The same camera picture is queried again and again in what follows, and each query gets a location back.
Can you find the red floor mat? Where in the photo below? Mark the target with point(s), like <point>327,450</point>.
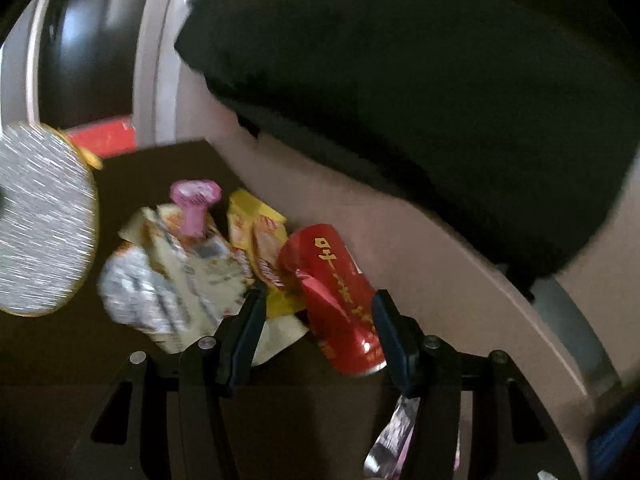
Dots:
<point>102,137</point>

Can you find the red drink can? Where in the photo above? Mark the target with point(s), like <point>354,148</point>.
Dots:
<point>335,300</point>

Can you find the round gold-rimmed foil board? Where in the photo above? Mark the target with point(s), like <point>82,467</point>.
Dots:
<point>40,220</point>

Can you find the pink purple foil wrapper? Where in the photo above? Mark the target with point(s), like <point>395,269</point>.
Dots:
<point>392,435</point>

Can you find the brown tablecloth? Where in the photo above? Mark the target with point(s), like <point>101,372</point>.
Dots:
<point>60,360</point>

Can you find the black door with magnets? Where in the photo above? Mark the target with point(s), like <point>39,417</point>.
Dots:
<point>85,35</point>

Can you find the yellow snack packet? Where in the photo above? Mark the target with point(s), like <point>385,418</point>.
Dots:
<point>260,240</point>

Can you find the cream drink pouch pink cap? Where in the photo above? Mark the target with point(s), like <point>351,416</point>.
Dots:
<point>175,280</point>

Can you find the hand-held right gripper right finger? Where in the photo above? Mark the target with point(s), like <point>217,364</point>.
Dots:
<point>395,345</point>

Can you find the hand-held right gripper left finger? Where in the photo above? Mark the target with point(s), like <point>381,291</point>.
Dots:
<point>245,330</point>

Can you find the black cloth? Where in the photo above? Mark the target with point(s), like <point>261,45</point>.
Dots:
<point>425,110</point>

